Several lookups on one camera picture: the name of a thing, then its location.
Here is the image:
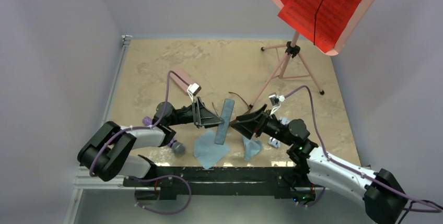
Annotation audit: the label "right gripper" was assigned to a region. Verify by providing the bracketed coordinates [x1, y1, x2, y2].
[230, 105, 293, 147]

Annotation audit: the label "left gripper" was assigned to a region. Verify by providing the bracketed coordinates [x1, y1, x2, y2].
[167, 97, 224, 129]

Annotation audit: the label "teal glasses case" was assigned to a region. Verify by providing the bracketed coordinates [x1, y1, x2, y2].
[214, 98, 235, 145]

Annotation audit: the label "blue cleaning cloth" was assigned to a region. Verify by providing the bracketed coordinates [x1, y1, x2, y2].
[243, 137, 262, 161]
[193, 130, 230, 169]

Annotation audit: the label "brown sunglasses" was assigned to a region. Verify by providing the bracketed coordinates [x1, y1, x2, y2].
[228, 91, 253, 126]

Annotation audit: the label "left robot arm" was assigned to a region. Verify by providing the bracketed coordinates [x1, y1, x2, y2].
[77, 97, 224, 187]

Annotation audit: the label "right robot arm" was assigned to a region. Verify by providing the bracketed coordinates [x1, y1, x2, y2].
[232, 105, 407, 223]

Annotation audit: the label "crumpled blue cleaning cloth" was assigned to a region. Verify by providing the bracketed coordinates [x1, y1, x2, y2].
[243, 137, 262, 161]

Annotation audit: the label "white folded glasses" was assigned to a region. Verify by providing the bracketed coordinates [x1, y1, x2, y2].
[268, 117, 289, 148]

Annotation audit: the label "purple microphone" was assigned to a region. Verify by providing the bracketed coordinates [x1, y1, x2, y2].
[142, 116, 185, 156]

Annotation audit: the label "pink glasses case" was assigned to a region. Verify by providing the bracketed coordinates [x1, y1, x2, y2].
[171, 66, 196, 95]

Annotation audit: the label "pink music stand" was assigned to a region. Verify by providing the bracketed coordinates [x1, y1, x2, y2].
[250, 0, 393, 107]

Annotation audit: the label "red sheet music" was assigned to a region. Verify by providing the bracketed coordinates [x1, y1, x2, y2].
[278, 0, 362, 53]

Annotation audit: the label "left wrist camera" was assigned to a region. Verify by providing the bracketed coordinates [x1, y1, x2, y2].
[187, 83, 201, 97]

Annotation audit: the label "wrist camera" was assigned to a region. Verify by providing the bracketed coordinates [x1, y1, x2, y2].
[187, 83, 201, 97]
[269, 93, 285, 115]

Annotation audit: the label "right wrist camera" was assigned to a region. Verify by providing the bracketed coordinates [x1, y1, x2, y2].
[269, 93, 285, 115]

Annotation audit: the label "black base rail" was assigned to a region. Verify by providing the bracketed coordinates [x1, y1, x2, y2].
[123, 167, 321, 203]

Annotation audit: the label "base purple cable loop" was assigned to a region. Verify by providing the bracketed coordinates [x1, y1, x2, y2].
[133, 175, 192, 216]

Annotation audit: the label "aluminium frame rail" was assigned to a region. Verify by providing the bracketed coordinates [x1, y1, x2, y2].
[63, 35, 133, 223]

